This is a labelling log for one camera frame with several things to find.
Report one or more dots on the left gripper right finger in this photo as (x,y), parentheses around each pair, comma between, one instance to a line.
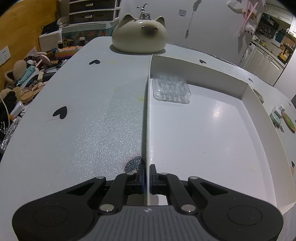
(173,189)

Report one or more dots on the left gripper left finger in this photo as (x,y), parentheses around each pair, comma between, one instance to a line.
(117,191)

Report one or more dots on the white shallow tray box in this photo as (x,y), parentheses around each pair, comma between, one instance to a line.
(223,135)

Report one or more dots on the clear plastic soap dish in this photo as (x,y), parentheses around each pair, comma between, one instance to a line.
(170,89)

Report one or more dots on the mint green round tape measure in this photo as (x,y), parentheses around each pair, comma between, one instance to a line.
(275,118)

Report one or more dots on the cork coaster green elephant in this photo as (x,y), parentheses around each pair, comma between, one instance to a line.
(289,122)

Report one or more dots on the white cube charger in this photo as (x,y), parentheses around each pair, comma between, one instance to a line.
(282,109)

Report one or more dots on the cream cat-shaped ceramic jar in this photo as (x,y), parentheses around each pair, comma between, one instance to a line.
(140,36)

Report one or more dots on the white washing machine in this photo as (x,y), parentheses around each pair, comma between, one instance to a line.
(246,56)

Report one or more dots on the white kitchen base cabinets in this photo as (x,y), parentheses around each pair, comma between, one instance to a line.
(264,66)

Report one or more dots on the white drawer cabinet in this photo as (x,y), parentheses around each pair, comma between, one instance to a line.
(90,11)

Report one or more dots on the white plush sheep toy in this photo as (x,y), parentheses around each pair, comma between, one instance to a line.
(249,29)

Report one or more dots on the white wall socket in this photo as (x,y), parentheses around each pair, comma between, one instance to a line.
(4,55)

